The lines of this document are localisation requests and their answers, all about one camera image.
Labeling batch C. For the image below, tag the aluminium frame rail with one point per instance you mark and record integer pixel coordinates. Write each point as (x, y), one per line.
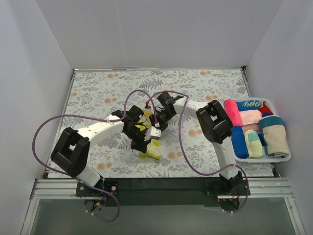
(261, 187)

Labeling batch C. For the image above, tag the white plastic basket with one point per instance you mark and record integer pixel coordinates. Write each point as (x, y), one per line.
(250, 120)

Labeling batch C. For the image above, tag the yellow lemon print towel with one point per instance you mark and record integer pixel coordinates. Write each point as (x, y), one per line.
(153, 148)

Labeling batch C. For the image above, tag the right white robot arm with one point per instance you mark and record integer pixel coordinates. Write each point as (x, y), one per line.
(216, 127)

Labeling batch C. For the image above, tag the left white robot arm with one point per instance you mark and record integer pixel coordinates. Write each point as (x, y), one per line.
(72, 148)

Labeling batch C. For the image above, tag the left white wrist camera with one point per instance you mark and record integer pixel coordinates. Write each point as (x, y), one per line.
(152, 133)

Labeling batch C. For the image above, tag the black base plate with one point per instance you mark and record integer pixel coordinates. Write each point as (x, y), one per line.
(163, 198)

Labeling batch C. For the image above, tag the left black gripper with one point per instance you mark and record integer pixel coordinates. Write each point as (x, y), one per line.
(138, 141)

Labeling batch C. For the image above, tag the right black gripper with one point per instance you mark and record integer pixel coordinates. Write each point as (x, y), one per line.
(158, 120)

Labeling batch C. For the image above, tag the blue rolled towel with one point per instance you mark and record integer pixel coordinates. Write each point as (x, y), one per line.
(239, 143)

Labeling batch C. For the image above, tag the blue beige Doraemon towel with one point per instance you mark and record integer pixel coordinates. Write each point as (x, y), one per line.
(274, 134)

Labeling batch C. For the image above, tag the floral table mat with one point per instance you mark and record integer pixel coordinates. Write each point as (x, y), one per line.
(97, 94)

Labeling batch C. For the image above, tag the pastel checkered rolled towel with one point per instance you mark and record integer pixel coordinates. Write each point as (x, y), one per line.
(253, 144)

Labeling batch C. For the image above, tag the pink rolled towel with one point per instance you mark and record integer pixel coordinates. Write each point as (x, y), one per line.
(231, 108)

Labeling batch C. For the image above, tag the red blue printed towel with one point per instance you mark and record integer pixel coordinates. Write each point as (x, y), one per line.
(261, 106)

